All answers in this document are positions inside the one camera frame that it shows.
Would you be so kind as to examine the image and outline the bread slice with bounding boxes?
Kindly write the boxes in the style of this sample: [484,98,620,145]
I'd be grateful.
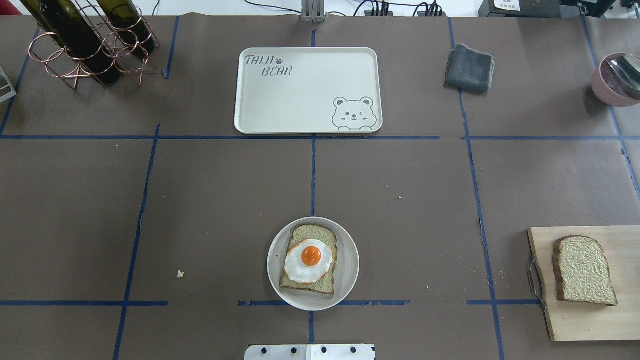
[551,235,618,306]
[279,224,338,296]

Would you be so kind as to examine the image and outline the white bear tray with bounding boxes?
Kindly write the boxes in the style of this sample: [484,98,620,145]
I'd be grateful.
[234,47,383,135]

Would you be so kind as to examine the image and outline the fried egg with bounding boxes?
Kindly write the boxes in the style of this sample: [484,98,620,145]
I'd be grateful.
[283,239,335,285]

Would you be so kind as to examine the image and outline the white round plate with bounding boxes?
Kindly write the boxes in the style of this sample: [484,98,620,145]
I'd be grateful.
[266,216,360,312]

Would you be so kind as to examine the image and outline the bread slice under egg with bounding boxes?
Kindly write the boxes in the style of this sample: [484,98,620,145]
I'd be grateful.
[279,224,338,296]

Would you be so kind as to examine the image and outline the grey folded cloth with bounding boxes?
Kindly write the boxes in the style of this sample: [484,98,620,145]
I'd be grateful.
[444,43,495,93]

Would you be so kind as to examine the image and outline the wooden cutting board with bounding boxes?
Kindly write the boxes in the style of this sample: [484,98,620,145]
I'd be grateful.
[528,225,640,342]

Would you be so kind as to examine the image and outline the dark green wine bottle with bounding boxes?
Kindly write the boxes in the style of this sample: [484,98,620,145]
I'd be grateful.
[22,0,121,85]

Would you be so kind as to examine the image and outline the pink bowl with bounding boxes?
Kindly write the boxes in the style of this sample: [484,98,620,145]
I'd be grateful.
[590,52,639,107]

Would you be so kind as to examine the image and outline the metal scoop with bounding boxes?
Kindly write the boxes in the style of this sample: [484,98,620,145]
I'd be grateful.
[606,54,640,100]

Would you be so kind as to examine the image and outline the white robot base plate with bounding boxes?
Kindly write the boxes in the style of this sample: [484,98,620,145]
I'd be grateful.
[244,343,377,360]

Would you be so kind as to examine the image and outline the copper wire bottle rack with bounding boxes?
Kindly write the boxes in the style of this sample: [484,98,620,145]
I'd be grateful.
[28,0,160,90]

